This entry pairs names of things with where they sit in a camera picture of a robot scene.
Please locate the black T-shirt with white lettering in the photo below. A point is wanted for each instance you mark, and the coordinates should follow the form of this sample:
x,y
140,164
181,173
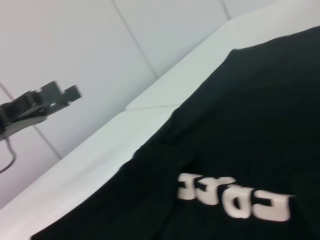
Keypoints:
x,y
237,137

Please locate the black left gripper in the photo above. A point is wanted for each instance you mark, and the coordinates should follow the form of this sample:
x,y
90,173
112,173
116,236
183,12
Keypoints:
x,y
22,112

